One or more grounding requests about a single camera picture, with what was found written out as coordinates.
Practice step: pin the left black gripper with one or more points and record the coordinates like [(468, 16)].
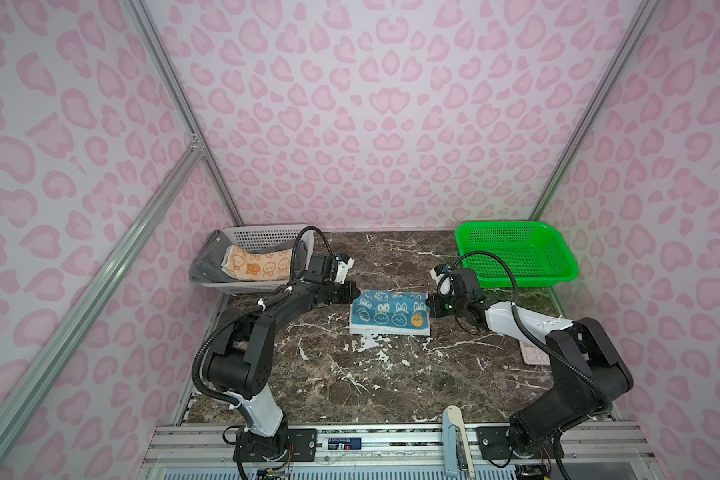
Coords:
[(347, 294)]

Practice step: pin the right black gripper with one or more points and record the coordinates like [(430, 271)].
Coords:
[(435, 307)]

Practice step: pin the teal patterned towel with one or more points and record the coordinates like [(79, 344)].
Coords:
[(380, 312)]

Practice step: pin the orange patterned towel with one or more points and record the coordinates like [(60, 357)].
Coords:
[(241, 265)]

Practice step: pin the grey towel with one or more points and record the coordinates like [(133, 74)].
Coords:
[(206, 267)]

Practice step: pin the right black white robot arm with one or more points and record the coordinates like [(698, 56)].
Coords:
[(588, 373)]

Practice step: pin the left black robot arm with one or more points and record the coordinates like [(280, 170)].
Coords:
[(234, 363)]

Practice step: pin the white plastic basket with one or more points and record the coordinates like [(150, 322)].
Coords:
[(261, 236)]

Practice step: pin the pink white calculator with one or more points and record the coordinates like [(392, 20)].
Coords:
[(533, 356)]

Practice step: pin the green plastic basket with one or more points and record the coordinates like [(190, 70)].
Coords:
[(535, 252)]

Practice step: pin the blue label sticker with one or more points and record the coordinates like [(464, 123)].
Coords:
[(344, 443)]

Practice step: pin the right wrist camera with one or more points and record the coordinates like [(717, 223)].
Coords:
[(441, 275)]

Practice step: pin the beige clamp handle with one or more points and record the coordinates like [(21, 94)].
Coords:
[(457, 457)]

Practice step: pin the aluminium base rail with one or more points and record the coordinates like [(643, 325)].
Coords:
[(593, 450)]

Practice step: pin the left corner aluminium post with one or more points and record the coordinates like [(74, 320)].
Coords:
[(156, 49)]

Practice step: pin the corner aluminium post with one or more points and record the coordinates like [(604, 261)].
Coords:
[(156, 49), (639, 27)]

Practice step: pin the right corner aluminium post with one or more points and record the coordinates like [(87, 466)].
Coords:
[(639, 27)]

